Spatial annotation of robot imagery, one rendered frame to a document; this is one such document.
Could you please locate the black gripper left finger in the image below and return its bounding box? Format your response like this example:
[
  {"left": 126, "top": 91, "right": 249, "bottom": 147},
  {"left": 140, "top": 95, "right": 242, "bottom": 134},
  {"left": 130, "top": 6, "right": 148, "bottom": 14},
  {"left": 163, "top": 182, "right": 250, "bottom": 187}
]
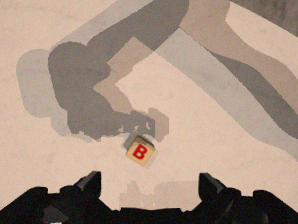
[{"left": 0, "top": 171, "right": 132, "bottom": 224}]

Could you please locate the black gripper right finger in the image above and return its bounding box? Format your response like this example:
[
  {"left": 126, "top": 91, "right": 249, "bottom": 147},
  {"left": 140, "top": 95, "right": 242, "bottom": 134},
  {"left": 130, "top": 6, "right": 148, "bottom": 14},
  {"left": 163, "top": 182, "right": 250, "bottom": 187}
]
[{"left": 173, "top": 173, "right": 298, "bottom": 224}]

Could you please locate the tan letter block with red b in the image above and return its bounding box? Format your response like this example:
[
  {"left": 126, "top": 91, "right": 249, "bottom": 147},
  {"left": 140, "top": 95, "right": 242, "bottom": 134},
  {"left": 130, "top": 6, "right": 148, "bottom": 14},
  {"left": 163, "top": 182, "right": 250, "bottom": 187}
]
[{"left": 125, "top": 135, "right": 155, "bottom": 167}]

